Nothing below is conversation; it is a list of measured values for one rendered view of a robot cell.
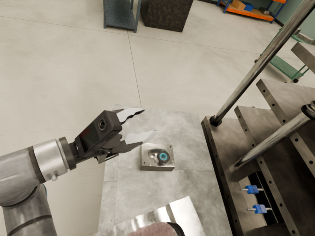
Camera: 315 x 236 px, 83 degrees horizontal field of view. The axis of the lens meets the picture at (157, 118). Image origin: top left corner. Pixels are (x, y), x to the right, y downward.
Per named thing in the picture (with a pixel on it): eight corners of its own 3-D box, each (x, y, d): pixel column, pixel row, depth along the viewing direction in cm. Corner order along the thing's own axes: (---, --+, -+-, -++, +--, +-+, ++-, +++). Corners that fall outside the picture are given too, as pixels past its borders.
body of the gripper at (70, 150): (109, 130, 48) (61, 147, 42) (113, 114, 41) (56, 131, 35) (121, 155, 46) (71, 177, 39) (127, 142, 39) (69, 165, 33)
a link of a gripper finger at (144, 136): (151, 138, 49) (118, 142, 45) (158, 128, 44) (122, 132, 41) (154, 149, 48) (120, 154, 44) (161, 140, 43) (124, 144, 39)
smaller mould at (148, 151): (139, 170, 105) (141, 165, 100) (139, 148, 114) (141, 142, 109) (171, 171, 110) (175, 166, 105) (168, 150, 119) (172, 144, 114)
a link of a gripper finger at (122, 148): (138, 133, 44) (101, 136, 40) (139, 129, 42) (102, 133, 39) (142, 151, 42) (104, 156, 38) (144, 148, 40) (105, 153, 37)
